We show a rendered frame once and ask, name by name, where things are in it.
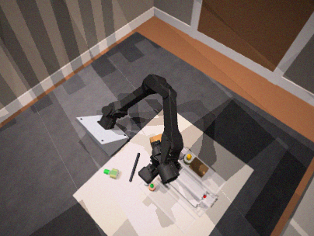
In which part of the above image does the orange box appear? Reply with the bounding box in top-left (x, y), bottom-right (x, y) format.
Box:
top-left (150, 134), bottom-right (162, 144)

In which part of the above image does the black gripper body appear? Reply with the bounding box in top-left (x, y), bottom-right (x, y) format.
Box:
top-left (138, 156), bottom-right (159, 185)

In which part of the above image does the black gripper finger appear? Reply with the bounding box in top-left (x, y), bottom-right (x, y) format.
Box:
top-left (146, 163), bottom-right (159, 177)

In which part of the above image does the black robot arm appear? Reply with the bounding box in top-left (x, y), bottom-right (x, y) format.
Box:
top-left (97, 74), bottom-right (183, 185)

